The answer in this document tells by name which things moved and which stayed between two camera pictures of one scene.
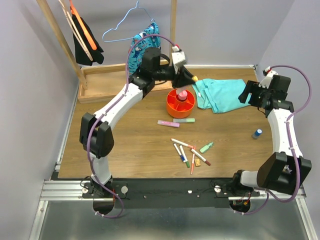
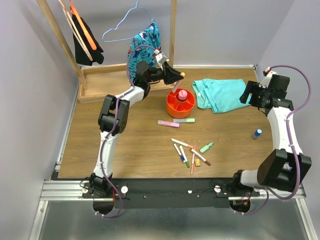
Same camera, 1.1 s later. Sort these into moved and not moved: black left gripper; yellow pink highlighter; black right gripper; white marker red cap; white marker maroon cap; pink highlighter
Moved: black left gripper; yellow pink highlighter
Not moved: pink highlighter; white marker red cap; white marker maroon cap; black right gripper
